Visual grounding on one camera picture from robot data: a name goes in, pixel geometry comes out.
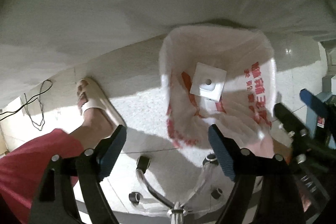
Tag black cable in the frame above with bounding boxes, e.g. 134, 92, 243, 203
0, 79, 53, 131

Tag beige slipper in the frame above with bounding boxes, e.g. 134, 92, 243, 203
76, 77, 126, 135

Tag red shorts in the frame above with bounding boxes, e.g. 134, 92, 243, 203
0, 128, 85, 224

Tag white plastic bag red print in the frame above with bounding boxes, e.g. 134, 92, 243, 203
160, 25, 279, 169

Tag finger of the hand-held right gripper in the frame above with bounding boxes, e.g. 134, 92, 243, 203
274, 103, 310, 141
300, 89, 336, 132

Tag person's left leg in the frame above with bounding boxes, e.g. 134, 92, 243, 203
70, 80, 116, 153

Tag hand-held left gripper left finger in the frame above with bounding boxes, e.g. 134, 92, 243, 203
28, 124, 127, 224

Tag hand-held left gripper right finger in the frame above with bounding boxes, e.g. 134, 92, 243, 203
208, 124, 306, 224

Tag white box with round hole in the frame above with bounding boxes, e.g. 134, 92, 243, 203
189, 62, 227, 103

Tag chrome office chair base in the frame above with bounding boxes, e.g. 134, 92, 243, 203
135, 154, 221, 224

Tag black chair caster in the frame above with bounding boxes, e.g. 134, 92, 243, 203
136, 156, 152, 171
129, 191, 142, 205
211, 188, 224, 200

